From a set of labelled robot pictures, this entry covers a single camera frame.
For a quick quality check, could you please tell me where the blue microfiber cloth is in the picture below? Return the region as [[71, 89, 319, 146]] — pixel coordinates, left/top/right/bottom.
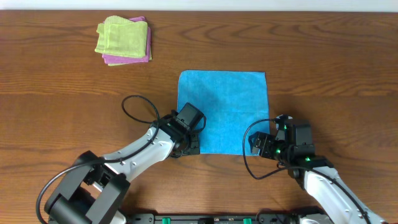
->
[[177, 70, 269, 156]]

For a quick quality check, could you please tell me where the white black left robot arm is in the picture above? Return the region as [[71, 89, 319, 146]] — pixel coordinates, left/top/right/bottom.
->
[[44, 117, 200, 223]]

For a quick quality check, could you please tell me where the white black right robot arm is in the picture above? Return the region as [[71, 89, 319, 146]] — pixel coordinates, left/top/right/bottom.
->
[[249, 130, 386, 223]]

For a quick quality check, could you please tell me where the folded pink cloth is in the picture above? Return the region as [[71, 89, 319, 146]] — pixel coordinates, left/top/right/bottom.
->
[[96, 16, 152, 66]]

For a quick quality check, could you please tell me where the folded green cloth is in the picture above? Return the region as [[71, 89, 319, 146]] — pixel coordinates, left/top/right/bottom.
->
[[95, 16, 148, 58]]

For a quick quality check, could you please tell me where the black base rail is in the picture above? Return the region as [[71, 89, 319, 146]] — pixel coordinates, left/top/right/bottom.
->
[[127, 213, 333, 224]]

